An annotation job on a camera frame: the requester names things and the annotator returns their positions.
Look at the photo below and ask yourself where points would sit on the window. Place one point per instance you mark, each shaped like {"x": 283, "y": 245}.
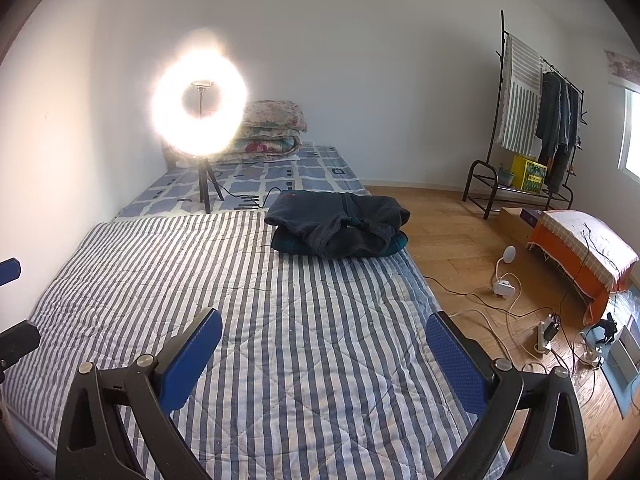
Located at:
{"x": 631, "y": 135}

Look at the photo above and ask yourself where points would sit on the white plug adapter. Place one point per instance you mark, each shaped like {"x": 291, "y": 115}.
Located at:
{"x": 504, "y": 287}

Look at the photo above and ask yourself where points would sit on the dark teal hanging jacket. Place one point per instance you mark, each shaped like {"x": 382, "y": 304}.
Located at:
{"x": 547, "y": 115}

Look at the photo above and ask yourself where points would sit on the white power strip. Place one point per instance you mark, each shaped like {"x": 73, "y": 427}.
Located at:
{"x": 545, "y": 345}
{"x": 592, "y": 356}

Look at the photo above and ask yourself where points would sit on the floral window valance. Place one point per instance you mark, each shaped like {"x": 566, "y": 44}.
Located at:
{"x": 622, "y": 70}

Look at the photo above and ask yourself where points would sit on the floral pillow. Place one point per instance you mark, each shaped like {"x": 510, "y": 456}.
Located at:
{"x": 275, "y": 115}

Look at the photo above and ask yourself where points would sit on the white round device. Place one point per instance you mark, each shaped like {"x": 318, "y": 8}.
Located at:
{"x": 510, "y": 252}

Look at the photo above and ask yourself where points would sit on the yellow box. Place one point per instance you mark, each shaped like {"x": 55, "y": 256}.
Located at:
{"x": 527, "y": 175}

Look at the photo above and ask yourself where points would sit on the white flat panel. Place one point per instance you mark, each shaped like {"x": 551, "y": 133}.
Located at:
{"x": 627, "y": 360}

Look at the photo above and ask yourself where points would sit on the small black device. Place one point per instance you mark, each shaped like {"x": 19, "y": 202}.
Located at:
{"x": 605, "y": 327}

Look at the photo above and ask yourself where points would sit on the blue floor mat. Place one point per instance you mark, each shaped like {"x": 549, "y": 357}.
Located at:
{"x": 612, "y": 395}

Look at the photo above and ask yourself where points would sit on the flat cardboard box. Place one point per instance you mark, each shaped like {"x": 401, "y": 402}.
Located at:
{"x": 512, "y": 227}

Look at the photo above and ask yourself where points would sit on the blue white striped quilt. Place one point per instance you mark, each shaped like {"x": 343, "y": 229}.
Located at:
{"x": 300, "y": 335}

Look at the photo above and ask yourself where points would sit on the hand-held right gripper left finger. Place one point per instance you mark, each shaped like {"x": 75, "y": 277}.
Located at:
{"x": 192, "y": 355}

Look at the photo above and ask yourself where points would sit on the floral folded quilt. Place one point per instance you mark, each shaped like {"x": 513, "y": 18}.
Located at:
{"x": 265, "y": 145}

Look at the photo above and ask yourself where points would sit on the blue hanging jeans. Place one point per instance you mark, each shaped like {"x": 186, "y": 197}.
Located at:
{"x": 567, "y": 125}

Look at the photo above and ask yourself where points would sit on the small grey-green basket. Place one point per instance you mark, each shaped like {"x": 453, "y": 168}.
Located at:
{"x": 506, "y": 175}

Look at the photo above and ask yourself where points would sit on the striped hanging towel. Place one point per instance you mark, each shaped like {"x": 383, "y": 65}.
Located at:
{"x": 520, "y": 100}

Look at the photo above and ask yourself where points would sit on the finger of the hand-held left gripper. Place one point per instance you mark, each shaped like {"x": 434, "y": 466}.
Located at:
{"x": 9, "y": 271}
{"x": 20, "y": 341}

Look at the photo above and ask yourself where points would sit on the black metal clothes rack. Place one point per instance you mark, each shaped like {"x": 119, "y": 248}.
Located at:
{"x": 468, "y": 183}

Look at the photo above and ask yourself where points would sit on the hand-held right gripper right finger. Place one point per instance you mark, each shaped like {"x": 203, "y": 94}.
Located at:
{"x": 455, "y": 360}

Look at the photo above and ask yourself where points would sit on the teal plaid fleece garment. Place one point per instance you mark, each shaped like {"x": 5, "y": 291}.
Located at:
{"x": 340, "y": 230}

